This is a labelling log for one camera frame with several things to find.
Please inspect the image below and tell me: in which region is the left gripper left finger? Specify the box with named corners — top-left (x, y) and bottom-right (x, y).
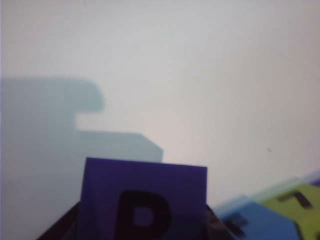
top-left (34, 201), bottom-right (81, 240)

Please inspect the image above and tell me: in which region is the purple block G R 5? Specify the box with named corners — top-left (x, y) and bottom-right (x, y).
top-left (305, 170), bottom-right (320, 188)

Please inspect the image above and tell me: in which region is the purple block R D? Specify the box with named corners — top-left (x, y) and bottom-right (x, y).
top-left (75, 156), bottom-right (209, 240)

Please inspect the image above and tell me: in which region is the green block N 9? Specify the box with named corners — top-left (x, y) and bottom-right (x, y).
top-left (259, 183), bottom-right (320, 240)

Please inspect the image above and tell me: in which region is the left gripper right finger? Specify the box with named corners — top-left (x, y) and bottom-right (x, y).
top-left (206, 203), bottom-right (239, 240)

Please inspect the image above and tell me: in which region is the blue block I A fish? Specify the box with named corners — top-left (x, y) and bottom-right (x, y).
top-left (214, 193), bottom-right (305, 240)

